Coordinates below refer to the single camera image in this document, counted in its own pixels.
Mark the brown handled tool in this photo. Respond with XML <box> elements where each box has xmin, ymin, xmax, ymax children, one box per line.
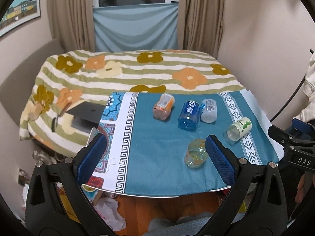
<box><xmin>51</xmin><ymin>101</ymin><xmax>73</xmax><ymax>132</ymax></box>

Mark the beige curtain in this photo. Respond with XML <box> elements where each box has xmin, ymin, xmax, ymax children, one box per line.
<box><xmin>46</xmin><ymin>0</ymin><xmax>97</xmax><ymax>53</ymax></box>
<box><xmin>178</xmin><ymin>0</ymin><xmax>226</xmax><ymax>60</ymax></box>

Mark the white plastic bottle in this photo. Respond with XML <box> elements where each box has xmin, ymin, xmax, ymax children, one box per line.
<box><xmin>200</xmin><ymin>98</ymin><xmax>218</xmax><ymax>124</ymax></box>

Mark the dark grey laptop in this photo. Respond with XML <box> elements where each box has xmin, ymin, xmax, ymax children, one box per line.
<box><xmin>64</xmin><ymin>101</ymin><xmax>106</xmax><ymax>124</ymax></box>

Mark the blue patterned tablecloth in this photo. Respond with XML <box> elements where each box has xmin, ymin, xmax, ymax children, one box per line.
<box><xmin>81</xmin><ymin>91</ymin><xmax>286</xmax><ymax>198</ymax></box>

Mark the framed wall poster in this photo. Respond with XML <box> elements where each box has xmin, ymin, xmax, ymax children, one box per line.
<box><xmin>0</xmin><ymin>0</ymin><xmax>41</xmax><ymax>38</ymax></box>

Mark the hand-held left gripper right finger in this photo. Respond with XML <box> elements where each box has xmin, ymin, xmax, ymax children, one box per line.
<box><xmin>197</xmin><ymin>134</ymin><xmax>287</xmax><ymax>236</ymax></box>

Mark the white plastic bag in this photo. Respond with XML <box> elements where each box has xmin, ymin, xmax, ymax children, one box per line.
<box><xmin>94</xmin><ymin>197</ymin><xmax>126</xmax><ymax>231</ymax></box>

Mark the silver laptop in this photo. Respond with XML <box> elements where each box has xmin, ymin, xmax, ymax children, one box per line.
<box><xmin>71</xmin><ymin>117</ymin><xmax>99</xmax><ymax>135</ymax></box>

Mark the person's right hand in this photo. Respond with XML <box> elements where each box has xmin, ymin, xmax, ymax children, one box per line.
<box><xmin>295</xmin><ymin>171</ymin><xmax>315</xmax><ymax>203</ymax></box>

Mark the grey padded headboard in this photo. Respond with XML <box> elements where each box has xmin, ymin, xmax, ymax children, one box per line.
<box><xmin>0</xmin><ymin>38</ymin><xmax>65</xmax><ymax>110</ymax></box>

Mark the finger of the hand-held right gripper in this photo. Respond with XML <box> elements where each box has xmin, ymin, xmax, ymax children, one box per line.
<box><xmin>268</xmin><ymin>125</ymin><xmax>294</xmax><ymax>148</ymax></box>
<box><xmin>292</xmin><ymin>118</ymin><xmax>315</xmax><ymax>136</ymax></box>

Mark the black cable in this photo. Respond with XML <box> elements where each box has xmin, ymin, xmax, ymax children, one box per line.
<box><xmin>269</xmin><ymin>72</ymin><xmax>306</xmax><ymax>123</ymax></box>

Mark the white garment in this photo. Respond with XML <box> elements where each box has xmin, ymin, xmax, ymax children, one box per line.
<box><xmin>294</xmin><ymin>53</ymin><xmax>315</xmax><ymax>123</ymax></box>

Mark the striped floral blanket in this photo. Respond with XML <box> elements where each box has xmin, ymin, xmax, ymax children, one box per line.
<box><xmin>20</xmin><ymin>50</ymin><xmax>248</xmax><ymax>158</ymax></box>

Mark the light blue window cloth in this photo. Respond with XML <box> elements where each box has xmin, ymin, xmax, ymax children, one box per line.
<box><xmin>92</xmin><ymin>2</ymin><xmax>179</xmax><ymax>53</ymax></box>

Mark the grey fleece cloth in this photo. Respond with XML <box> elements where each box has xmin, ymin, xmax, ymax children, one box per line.
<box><xmin>148</xmin><ymin>211</ymin><xmax>222</xmax><ymax>236</ymax></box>

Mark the clear yellowish bottle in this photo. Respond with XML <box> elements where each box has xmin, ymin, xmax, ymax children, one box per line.
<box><xmin>184</xmin><ymin>138</ymin><xmax>209</xmax><ymax>169</ymax></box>

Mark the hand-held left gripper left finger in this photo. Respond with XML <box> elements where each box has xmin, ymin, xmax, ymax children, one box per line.
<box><xmin>25</xmin><ymin>133</ymin><xmax>115</xmax><ymax>236</ymax></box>

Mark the clear bottle green dot label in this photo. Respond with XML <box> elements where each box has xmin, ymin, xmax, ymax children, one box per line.
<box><xmin>222</xmin><ymin>117</ymin><xmax>253</xmax><ymax>145</ymax></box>

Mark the blue plastic bottle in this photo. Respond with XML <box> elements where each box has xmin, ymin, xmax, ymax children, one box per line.
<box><xmin>178</xmin><ymin>100</ymin><xmax>200</xmax><ymax>131</ymax></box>

